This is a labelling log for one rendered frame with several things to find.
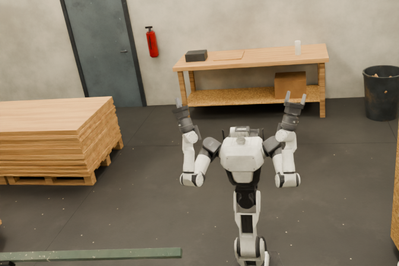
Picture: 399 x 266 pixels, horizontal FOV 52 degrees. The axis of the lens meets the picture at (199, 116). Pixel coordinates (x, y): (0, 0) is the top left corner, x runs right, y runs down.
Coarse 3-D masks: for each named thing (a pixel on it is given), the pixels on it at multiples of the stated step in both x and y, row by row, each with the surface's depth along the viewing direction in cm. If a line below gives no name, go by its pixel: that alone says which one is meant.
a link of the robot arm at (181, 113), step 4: (180, 108) 247; (184, 108) 246; (188, 108) 249; (176, 112) 251; (180, 112) 248; (184, 112) 248; (188, 112) 250; (176, 116) 252; (180, 116) 249; (184, 116) 248; (180, 120) 249; (184, 120) 248; (188, 120) 249; (180, 124) 248; (184, 124) 248; (188, 124) 248
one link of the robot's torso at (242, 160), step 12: (252, 132) 273; (228, 144) 262; (240, 144) 259; (252, 144) 258; (228, 156) 257; (240, 156) 255; (252, 156) 253; (264, 156) 260; (228, 168) 261; (240, 168) 259; (252, 168) 257; (240, 180) 264; (252, 180) 263
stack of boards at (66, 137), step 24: (0, 120) 529; (24, 120) 517; (48, 120) 506; (72, 120) 495; (96, 120) 516; (0, 144) 503; (24, 144) 494; (48, 144) 486; (72, 144) 479; (96, 144) 512; (120, 144) 578; (0, 168) 518; (24, 168) 509; (48, 168) 500; (72, 168) 492; (96, 168) 511
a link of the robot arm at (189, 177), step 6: (186, 156) 249; (192, 156) 249; (186, 162) 248; (192, 162) 249; (186, 168) 248; (192, 168) 248; (186, 174) 248; (192, 174) 248; (186, 180) 249; (192, 180) 247
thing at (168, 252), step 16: (0, 256) 99; (16, 256) 98; (32, 256) 97; (48, 256) 97; (64, 256) 96; (80, 256) 95; (96, 256) 95; (112, 256) 94; (128, 256) 94; (144, 256) 93; (160, 256) 92; (176, 256) 92
